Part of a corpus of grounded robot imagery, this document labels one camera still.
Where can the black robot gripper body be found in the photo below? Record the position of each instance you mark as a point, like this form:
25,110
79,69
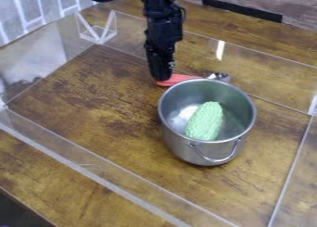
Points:
165,18

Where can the silver metal pot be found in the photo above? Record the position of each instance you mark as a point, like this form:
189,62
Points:
177,105

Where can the orange plastic spoon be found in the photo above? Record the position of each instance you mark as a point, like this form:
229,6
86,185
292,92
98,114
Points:
177,78

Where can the clear acrylic corner bracket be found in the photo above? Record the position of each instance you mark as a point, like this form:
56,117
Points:
94,33

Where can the black strip on wall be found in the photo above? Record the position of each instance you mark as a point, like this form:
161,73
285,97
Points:
247,11

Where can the clear acrylic enclosure wall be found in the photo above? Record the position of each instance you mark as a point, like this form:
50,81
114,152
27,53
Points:
82,154

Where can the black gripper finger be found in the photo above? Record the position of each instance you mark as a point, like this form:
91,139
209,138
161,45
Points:
161,64

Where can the green knitted vegetable toy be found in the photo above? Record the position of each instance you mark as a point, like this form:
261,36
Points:
205,123

